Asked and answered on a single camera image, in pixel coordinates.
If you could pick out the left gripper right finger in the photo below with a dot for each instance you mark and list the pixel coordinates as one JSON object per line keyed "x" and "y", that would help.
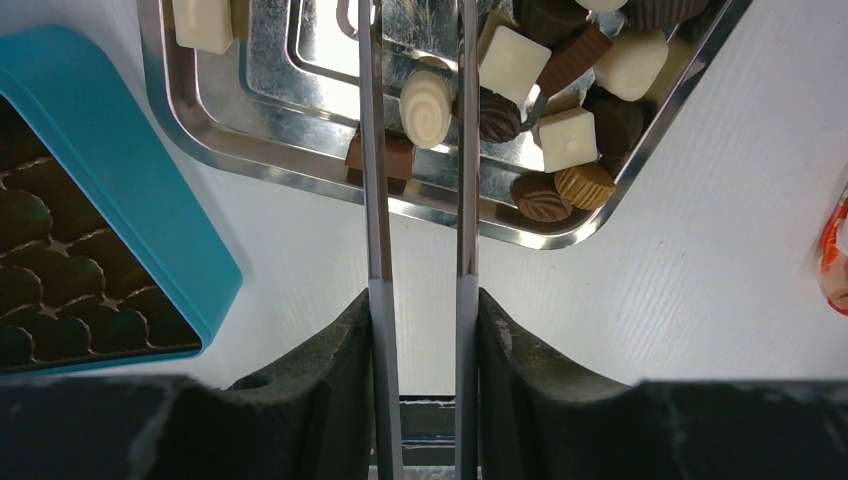
{"x": 544, "y": 416}

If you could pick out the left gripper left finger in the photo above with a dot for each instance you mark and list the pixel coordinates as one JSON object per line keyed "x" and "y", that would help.
{"x": 307, "y": 415}

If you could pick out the teal chocolate box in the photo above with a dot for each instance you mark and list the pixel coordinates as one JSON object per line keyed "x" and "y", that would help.
{"x": 107, "y": 257}

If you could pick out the floral cloth bag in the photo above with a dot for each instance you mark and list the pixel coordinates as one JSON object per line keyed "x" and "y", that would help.
{"x": 832, "y": 257}

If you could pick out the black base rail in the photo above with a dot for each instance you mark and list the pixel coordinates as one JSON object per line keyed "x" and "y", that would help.
{"x": 427, "y": 431}

